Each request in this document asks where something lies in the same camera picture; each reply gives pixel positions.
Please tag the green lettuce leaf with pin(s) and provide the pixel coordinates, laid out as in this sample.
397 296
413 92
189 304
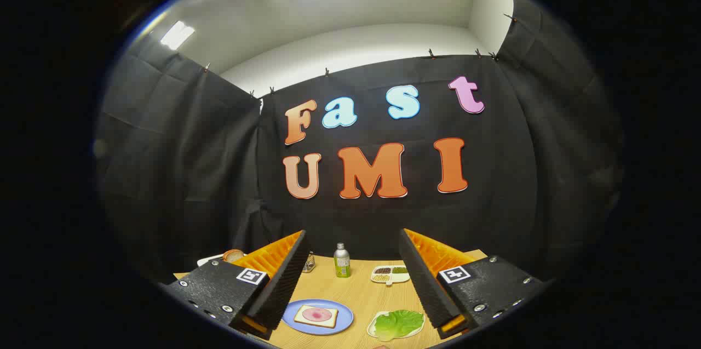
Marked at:
400 324

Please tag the silver bottle with green label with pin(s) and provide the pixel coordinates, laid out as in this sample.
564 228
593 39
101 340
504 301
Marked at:
342 264

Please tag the cream white toaster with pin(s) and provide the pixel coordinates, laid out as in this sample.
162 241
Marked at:
211 259

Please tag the ceiling light panel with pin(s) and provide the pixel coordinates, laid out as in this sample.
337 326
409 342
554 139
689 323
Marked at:
176 35

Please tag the white divided dish with beans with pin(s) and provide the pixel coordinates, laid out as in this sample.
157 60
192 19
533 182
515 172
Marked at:
390 275

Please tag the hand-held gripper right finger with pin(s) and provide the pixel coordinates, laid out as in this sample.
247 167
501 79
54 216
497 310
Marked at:
421 283

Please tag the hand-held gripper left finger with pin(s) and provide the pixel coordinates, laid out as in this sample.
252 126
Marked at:
285 283

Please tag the blue round plate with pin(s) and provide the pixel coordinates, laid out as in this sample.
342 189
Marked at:
345 319

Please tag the white rounded square plate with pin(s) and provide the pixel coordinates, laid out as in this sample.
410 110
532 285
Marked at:
371 328

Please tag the white bread slice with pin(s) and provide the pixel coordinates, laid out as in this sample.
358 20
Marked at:
300 317

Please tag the black backdrop cloth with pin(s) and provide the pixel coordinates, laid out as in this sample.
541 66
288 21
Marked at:
219 173

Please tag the pink ham slice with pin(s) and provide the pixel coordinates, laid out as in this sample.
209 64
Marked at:
317 314

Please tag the toasted bread slice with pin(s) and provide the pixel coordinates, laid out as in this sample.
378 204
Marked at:
233 255

